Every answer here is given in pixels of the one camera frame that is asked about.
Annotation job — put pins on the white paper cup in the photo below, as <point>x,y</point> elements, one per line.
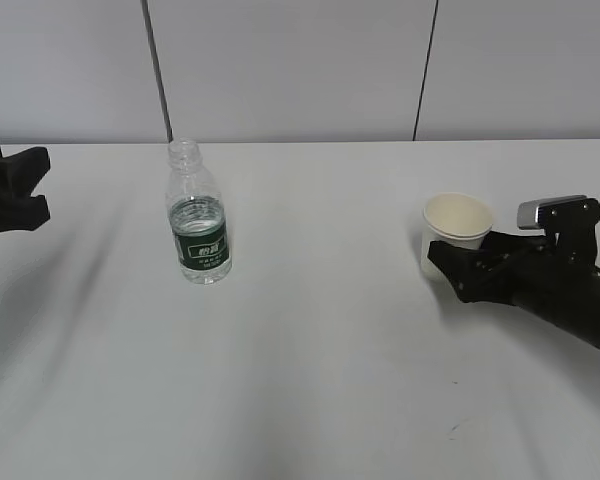
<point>455,218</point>

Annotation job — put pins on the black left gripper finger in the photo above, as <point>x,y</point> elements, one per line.
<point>23,214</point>
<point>20,173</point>

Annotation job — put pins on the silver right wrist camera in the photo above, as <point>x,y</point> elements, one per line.
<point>568,222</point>

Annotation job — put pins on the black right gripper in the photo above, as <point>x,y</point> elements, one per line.
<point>507,269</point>

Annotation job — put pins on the clear water bottle green label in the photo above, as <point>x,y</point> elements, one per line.
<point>196,215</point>

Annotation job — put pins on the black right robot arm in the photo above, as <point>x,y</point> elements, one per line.
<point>579,315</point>

